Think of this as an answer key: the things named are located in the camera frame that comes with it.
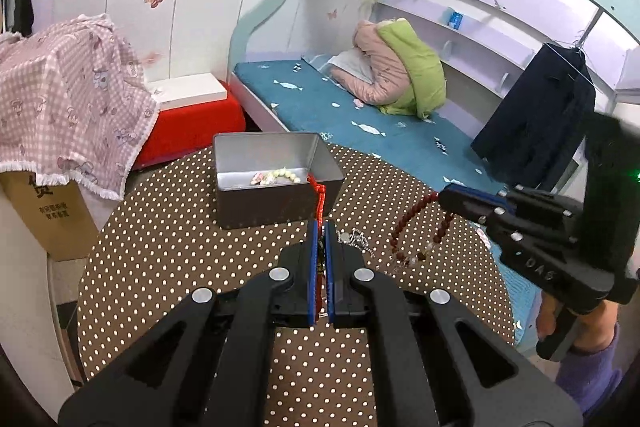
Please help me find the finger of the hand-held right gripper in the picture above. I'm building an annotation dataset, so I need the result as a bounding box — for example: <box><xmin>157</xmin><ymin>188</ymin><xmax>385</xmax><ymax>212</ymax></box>
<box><xmin>439</xmin><ymin>189</ymin><xmax>576</xmax><ymax>259</ymax></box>
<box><xmin>446</xmin><ymin>183</ymin><xmax>584</xmax><ymax>221</ymax></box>

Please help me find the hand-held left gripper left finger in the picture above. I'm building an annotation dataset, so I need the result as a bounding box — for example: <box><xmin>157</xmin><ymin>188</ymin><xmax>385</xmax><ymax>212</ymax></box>
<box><xmin>57</xmin><ymin>219</ymin><xmax>323</xmax><ymax>427</ymax></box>

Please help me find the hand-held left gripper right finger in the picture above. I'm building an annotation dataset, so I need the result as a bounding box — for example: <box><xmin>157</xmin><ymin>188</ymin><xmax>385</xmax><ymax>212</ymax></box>
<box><xmin>324</xmin><ymin>219</ymin><xmax>583</xmax><ymax>427</ymax></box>

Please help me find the silver bead necklace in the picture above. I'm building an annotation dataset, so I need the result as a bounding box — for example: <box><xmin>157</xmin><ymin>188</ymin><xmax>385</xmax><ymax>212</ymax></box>
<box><xmin>336</xmin><ymin>228</ymin><xmax>375</xmax><ymax>260</ymax></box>

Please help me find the red string bracelet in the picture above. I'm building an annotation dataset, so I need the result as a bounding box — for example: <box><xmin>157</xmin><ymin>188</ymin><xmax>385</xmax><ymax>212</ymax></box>
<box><xmin>306</xmin><ymin>173</ymin><xmax>331</xmax><ymax>323</ymax></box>

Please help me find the dark red bead bracelet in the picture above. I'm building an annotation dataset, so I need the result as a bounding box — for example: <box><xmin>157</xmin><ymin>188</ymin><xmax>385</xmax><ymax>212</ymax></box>
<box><xmin>380</xmin><ymin>192</ymin><xmax>455</xmax><ymax>276</ymax></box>

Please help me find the grey metal tin box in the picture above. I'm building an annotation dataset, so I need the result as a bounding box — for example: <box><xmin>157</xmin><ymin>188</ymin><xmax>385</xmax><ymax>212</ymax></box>
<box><xmin>212</xmin><ymin>132</ymin><xmax>346</xmax><ymax>230</ymax></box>

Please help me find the white bead bracelet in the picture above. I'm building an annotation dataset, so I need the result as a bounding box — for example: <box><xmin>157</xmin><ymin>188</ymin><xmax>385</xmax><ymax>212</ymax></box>
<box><xmin>260</xmin><ymin>167</ymin><xmax>302</xmax><ymax>185</ymax></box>

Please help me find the person's right hand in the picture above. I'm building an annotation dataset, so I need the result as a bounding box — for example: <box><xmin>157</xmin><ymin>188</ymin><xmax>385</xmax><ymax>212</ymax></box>
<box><xmin>536</xmin><ymin>293</ymin><xmax>622</xmax><ymax>355</ymax></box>

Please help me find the blue patterned mattress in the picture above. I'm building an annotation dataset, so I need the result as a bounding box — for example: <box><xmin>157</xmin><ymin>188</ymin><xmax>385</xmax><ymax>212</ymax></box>
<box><xmin>234</xmin><ymin>56</ymin><xmax>551</xmax><ymax>343</ymax></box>

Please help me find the dark hanging coat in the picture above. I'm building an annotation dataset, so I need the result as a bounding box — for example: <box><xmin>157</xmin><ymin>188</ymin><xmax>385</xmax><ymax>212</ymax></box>
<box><xmin>471</xmin><ymin>42</ymin><xmax>597</xmax><ymax>192</ymax></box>

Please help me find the green blanket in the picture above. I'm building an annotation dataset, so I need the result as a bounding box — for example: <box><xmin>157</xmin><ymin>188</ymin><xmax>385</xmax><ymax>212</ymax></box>
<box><xmin>377</xmin><ymin>19</ymin><xmax>447</xmax><ymax>120</ymax></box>

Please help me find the pink quilt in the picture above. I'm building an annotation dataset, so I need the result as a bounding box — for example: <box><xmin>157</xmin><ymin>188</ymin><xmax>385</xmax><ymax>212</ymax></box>
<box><xmin>330</xmin><ymin>19</ymin><xmax>416</xmax><ymax>108</ymax></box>

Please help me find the white pillow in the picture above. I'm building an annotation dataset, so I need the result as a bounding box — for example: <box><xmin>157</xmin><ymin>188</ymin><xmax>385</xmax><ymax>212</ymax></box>
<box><xmin>325</xmin><ymin>52</ymin><xmax>376</xmax><ymax>85</ymax></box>

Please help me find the red box with white lid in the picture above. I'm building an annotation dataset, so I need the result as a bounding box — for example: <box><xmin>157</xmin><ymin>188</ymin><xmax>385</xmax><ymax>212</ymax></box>
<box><xmin>131</xmin><ymin>73</ymin><xmax>247</xmax><ymax>170</ymax></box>

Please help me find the brown cardboard box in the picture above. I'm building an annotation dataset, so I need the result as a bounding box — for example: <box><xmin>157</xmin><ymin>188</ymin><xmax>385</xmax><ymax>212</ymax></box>
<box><xmin>0</xmin><ymin>167</ymin><xmax>101</xmax><ymax>263</ymax></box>

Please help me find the pink checked cloth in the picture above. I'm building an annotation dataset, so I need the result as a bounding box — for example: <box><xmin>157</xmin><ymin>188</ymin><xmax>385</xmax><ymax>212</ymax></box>
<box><xmin>0</xmin><ymin>13</ymin><xmax>161</xmax><ymax>202</ymax></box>

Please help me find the lilac wall shelf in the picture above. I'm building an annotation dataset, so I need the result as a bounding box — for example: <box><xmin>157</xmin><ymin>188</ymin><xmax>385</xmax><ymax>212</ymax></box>
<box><xmin>372</xmin><ymin>0</ymin><xmax>538</xmax><ymax>98</ymax></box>

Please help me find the wire clothes hanger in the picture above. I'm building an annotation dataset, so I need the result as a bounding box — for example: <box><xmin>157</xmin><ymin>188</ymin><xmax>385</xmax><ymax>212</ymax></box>
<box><xmin>542</xmin><ymin>29</ymin><xmax>596</xmax><ymax>82</ymax></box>

